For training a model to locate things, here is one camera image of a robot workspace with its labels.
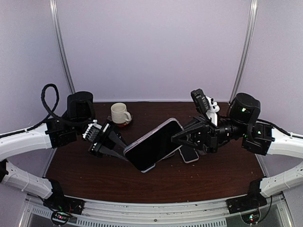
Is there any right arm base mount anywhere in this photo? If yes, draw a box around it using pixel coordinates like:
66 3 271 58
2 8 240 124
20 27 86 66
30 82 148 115
226 179 267 225

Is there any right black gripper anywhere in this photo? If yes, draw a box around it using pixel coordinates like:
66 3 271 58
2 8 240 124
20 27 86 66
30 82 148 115
169 116 247 156

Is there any right black cable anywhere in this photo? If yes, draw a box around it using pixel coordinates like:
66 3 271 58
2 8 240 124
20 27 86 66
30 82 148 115
255 118 303 140

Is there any left aluminium frame post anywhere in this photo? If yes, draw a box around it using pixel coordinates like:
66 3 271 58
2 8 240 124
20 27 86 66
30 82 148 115
49 0 75 94

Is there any right aluminium frame post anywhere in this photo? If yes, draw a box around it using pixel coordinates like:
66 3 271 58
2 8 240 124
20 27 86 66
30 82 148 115
229 0 258 104

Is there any front aluminium rail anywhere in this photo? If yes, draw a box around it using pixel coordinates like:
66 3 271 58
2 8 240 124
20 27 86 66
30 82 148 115
21 193 292 227

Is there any black phone white case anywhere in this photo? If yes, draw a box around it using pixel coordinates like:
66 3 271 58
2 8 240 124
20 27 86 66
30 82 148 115
141 164 156 174
179 146 199 164

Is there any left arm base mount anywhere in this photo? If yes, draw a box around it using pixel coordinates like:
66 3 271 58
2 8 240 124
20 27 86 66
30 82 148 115
42 179 85 227

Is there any red coaster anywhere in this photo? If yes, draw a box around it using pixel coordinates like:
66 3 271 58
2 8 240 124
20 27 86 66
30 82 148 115
115 116 133 128

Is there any aluminium frame post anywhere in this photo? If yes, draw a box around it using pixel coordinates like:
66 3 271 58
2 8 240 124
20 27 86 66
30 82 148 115
49 0 75 94
229 0 258 104

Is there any clear phone case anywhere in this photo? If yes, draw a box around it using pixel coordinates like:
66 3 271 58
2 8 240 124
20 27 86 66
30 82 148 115
198 150 207 156

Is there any black phone white case right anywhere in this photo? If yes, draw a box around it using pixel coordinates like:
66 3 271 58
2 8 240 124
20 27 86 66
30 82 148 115
179 146 199 164

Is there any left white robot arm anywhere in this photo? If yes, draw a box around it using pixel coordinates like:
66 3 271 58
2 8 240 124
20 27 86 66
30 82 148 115
0 91 126 210

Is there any black phone white case middle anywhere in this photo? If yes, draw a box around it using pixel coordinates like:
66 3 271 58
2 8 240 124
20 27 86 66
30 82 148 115
141 164 156 174

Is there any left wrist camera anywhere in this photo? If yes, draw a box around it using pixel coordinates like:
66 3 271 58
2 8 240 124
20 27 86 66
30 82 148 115
82 120 104 143

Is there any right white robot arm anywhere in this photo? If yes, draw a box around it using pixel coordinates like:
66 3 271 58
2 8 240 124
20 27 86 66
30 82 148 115
171 89 303 158

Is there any cream ceramic mug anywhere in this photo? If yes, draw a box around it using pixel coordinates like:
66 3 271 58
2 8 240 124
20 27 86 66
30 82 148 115
111 103 132 124

